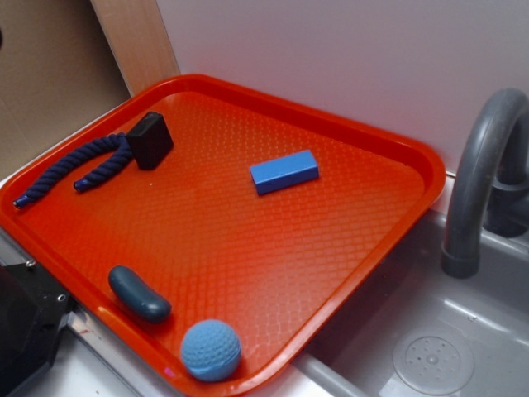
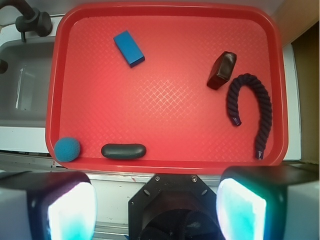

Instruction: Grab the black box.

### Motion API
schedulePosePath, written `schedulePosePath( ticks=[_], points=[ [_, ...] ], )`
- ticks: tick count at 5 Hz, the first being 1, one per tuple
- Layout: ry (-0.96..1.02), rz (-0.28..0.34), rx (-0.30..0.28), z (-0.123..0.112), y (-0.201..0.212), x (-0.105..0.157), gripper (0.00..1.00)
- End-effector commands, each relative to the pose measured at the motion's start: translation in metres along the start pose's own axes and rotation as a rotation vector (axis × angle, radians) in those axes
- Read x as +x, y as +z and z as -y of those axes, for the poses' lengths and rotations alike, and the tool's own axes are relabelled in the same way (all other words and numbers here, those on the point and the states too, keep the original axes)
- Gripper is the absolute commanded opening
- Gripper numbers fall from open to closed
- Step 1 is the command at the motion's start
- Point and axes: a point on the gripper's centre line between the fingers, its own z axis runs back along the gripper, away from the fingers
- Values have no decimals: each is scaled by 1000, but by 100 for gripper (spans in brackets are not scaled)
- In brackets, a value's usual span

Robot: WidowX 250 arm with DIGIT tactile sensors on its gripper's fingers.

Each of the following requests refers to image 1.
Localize black box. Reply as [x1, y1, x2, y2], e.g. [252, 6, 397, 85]
[126, 112, 174, 170]

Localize light wooden board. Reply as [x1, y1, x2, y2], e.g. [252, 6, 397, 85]
[91, 0, 180, 96]

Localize light blue dimpled ball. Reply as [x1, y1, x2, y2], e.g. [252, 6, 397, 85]
[180, 319, 242, 382]

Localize grey plastic sink basin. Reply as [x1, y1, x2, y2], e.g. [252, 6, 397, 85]
[288, 206, 529, 397]

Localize dark teal bean-shaped toy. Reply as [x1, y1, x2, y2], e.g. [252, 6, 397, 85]
[107, 265, 172, 323]

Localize blue rectangular block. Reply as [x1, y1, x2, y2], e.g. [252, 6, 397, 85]
[250, 150, 319, 195]

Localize grey toy faucet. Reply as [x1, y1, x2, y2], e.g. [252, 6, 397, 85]
[441, 88, 528, 279]

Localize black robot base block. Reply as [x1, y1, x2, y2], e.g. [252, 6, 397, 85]
[1, 263, 73, 396]

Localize dark blue twisted rope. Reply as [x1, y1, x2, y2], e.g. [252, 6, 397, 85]
[12, 132, 135, 209]

